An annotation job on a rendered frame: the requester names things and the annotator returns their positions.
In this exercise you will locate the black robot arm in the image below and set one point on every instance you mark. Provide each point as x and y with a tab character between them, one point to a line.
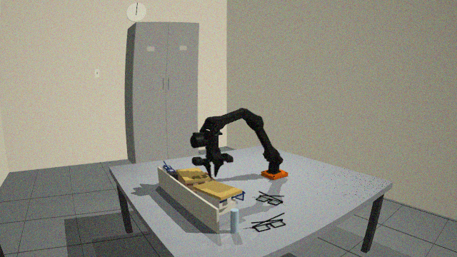
211	138

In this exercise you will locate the black eyeglasses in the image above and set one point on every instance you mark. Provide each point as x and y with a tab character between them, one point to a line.
264	227

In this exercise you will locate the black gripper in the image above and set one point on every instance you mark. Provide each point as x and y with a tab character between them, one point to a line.
198	161

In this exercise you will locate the beige flat panel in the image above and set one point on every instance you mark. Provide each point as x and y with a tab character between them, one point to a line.
199	207

